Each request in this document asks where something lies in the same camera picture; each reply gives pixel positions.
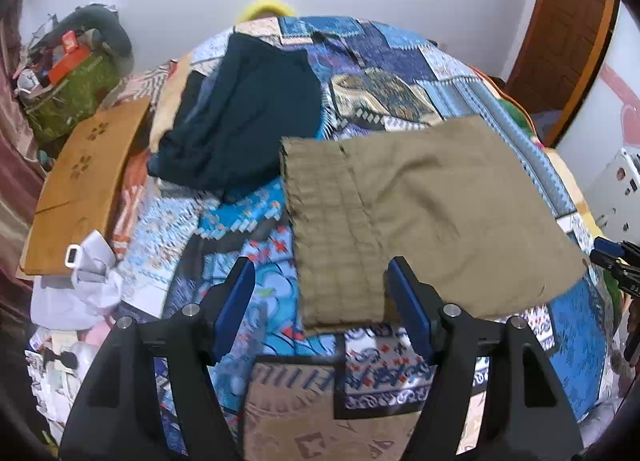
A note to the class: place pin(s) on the dark navy folded garment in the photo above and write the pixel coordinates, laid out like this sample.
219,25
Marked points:
229,143

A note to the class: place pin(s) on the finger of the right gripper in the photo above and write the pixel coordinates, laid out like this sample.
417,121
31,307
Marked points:
602,246

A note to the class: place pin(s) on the blue patchwork bedspread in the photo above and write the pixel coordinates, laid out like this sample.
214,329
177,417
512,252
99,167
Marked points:
315,374

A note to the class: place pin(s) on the white paper clutter pile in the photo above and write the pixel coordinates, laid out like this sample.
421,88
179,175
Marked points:
72,317

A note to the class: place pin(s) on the brown wooden door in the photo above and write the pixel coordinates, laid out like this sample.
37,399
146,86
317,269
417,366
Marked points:
565,42

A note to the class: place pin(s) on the wooden lap desk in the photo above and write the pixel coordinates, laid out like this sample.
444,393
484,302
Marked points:
81,191

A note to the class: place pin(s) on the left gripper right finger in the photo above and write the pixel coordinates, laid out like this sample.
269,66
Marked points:
527,415

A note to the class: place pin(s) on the yellow foam bed rail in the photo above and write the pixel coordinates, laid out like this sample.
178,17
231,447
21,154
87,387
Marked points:
263,9

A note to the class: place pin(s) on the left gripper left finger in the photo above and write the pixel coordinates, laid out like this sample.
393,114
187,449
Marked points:
116,413

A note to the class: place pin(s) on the striped pink curtain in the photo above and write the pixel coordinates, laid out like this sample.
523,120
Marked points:
21,173

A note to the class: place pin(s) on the white device box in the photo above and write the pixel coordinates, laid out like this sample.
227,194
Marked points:
614,198

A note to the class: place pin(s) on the orange red box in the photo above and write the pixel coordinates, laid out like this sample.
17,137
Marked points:
67,56

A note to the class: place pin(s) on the white heart wardrobe door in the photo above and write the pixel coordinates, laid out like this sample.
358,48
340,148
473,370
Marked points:
608,119

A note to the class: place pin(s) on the green patterned storage bag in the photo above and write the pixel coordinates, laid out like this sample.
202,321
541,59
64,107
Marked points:
75,98

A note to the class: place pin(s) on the grey plush toy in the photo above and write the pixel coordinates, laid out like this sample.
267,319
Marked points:
107,33

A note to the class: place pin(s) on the khaki olive shorts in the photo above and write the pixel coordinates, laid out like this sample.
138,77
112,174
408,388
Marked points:
453,200

